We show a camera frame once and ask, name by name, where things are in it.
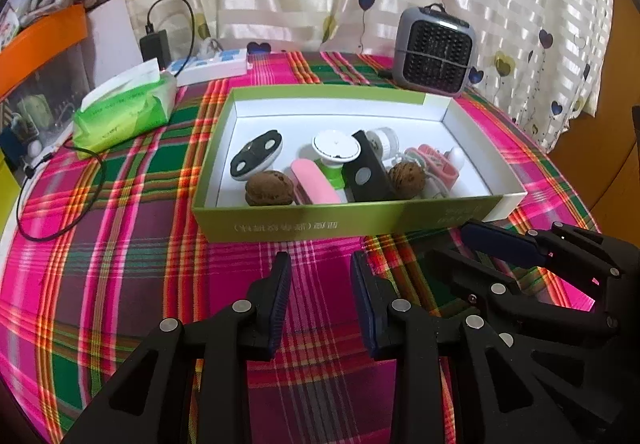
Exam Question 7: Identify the pink oval case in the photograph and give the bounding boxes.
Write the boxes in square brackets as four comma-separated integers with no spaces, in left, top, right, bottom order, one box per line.
[291,159,342,205]

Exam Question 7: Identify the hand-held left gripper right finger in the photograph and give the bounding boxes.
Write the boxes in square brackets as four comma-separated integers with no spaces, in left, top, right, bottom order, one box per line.
[350,250,583,444]

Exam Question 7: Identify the black power adapter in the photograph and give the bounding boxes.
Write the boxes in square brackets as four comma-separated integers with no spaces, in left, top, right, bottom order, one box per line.
[139,30,172,67]

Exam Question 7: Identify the thin black cable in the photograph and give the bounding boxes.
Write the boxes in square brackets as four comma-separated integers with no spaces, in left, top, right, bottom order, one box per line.
[17,146,106,241]

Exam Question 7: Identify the wooden furniture panel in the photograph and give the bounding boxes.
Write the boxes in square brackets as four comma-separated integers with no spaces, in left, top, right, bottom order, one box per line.
[547,0,640,235]

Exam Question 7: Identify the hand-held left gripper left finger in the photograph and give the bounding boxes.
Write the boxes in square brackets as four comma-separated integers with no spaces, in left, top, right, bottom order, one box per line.
[60,251,293,444]

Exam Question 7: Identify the large brown walnut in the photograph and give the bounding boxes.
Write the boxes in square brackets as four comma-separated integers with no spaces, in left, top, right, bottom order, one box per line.
[245,170,296,207]

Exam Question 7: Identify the black adapter cable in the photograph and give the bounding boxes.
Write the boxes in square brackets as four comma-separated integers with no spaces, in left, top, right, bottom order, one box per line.
[145,0,196,62]

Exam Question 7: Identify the green and white suction holder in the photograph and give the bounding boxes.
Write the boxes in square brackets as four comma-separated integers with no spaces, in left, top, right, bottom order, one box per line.
[312,130,362,192]

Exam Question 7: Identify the grey mini heater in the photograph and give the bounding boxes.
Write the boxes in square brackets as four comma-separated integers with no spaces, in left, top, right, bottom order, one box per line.
[395,5,477,98]

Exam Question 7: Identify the green tissue pack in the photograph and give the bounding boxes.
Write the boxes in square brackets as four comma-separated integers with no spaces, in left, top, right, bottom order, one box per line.
[73,58,178,152]

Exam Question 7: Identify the white power strip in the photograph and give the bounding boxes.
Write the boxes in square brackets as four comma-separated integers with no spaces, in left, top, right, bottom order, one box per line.
[167,48,249,87]

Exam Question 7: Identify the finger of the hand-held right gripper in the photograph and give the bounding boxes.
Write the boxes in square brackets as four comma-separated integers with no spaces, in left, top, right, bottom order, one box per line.
[461,219,640,315]
[425,249,616,340]

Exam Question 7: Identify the green cardboard box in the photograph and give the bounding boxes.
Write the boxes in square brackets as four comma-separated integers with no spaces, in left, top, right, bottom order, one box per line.
[192,84,528,242]

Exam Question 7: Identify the black rectangular device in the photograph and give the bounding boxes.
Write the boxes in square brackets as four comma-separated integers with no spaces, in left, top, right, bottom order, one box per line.
[347,130,396,202]

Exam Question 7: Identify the black bear-shaped pad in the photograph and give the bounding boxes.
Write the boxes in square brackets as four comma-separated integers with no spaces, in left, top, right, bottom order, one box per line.
[230,130,286,182]

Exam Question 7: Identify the small brown walnut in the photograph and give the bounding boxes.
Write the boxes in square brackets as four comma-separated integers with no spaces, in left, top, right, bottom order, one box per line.
[389,161,427,199]

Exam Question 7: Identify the yellow box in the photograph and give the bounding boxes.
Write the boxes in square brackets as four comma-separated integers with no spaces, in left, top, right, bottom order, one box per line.
[0,156,21,229]

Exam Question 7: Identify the orange-lidded storage bin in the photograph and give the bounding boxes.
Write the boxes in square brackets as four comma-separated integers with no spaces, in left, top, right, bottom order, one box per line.
[0,4,96,155]

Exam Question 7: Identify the small white round container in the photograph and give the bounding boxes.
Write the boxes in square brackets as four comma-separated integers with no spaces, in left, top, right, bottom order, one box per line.
[370,128,400,155]

